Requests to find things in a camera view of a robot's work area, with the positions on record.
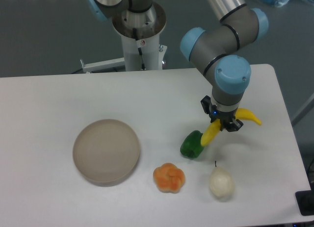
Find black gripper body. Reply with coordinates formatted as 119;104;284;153
201;96;239;124

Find yellow banana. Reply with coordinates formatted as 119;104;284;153
200;108;262;147

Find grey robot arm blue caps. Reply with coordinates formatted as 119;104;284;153
88;0;268;132

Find green bell pepper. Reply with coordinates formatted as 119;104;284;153
180;130;204;158

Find white pear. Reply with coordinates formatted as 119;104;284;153
209;161;235;200

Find orange knotted bread roll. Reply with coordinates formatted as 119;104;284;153
153;163;185;193

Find grey table leg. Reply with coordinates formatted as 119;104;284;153
291;93;314;127

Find black device at table edge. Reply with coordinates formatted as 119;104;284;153
295;190;314;216

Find beige round plate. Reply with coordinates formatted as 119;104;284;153
73;119;140;186

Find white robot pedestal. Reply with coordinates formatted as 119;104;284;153
81;2;167;73

